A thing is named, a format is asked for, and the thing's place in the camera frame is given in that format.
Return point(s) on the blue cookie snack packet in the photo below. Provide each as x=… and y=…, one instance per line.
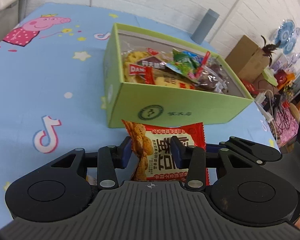
x=194, y=56

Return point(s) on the dark red dates packet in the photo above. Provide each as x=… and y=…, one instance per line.
x=210, y=75

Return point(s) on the light green tissue box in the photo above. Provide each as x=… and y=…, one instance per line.
x=268, y=75

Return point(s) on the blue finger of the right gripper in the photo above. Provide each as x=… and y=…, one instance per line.
x=213, y=147

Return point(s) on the green cardboard box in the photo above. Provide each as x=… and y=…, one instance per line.
x=148, y=103

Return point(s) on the dark dried plant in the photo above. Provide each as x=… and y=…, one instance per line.
x=268, y=49

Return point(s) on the green pea snack packet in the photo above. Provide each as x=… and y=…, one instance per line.
x=183, y=65

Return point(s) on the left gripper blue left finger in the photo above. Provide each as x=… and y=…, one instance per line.
x=124, y=152

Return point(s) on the blue cartoon tablecloth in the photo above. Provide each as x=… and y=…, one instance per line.
x=52, y=91

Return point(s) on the white power strip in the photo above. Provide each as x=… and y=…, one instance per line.
x=263, y=101

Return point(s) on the blue paper fan decoration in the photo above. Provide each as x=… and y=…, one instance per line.
x=287, y=35

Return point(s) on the red biscuit snack packet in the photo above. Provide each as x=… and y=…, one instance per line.
x=151, y=145

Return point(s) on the brown cardboard box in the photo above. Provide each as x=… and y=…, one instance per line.
x=247, y=59

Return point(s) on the clear galette chip bag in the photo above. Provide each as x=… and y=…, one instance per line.
x=137, y=62

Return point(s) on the grey cylindrical bottle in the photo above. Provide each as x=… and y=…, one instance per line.
x=205, y=26

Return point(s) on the yellow red cracker packet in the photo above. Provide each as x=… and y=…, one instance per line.
x=161, y=78

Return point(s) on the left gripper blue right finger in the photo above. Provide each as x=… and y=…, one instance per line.
x=180, y=153

